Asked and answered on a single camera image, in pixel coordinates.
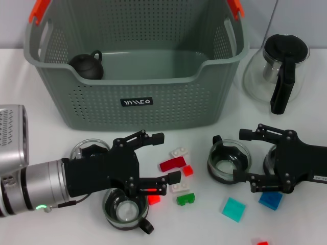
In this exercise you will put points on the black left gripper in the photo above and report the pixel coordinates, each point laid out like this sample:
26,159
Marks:
102,171

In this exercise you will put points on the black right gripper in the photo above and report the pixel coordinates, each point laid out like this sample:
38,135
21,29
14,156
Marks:
301,163

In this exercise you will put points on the glass teacup with black base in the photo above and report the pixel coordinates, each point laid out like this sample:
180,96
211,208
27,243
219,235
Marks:
76,153
125,211
224,166
269,159

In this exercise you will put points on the blue toy brick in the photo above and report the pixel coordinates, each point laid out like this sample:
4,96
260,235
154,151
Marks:
270,200

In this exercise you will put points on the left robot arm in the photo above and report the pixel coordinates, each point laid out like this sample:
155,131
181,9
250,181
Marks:
38,178

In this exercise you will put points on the grey perforated plastic storage bin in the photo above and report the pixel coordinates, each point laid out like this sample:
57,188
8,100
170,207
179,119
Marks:
166,107

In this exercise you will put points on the dark red arch brick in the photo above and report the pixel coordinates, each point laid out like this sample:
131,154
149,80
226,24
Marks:
171,164

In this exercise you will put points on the white toy brick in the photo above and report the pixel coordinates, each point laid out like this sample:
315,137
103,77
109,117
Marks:
180,187
180,152

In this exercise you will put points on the small red toy brick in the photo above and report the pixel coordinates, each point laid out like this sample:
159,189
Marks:
187,171

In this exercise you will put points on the bright red slope brick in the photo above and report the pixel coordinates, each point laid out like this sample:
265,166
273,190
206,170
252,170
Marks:
154,200

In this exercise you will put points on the dark green arch brick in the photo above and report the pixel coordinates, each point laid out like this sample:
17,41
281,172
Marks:
185,199

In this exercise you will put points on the cyan flat toy plate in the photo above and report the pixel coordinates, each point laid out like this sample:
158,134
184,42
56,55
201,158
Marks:
233,209

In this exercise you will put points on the black clay teapot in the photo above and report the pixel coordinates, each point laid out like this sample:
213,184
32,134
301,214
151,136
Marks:
87,67

